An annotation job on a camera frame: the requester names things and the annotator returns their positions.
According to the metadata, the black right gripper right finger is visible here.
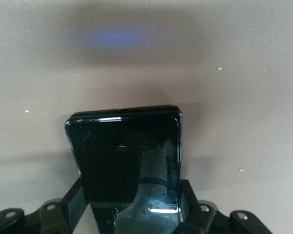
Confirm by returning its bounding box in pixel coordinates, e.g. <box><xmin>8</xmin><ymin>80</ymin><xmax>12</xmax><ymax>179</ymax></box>
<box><xmin>177</xmin><ymin>179</ymin><xmax>273</xmax><ymax>234</ymax></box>

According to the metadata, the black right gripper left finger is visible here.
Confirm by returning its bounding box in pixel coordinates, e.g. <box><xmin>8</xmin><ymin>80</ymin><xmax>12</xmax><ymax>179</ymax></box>
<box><xmin>0</xmin><ymin>178</ymin><xmax>92</xmax><ymax>234</ymax></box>

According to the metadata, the black smartphone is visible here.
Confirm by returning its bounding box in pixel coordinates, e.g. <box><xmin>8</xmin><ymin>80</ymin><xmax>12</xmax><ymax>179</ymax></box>
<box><xmin>64</xmin><ymin>105</ymin><xmax>184</xmax><ymax>234</ymax></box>

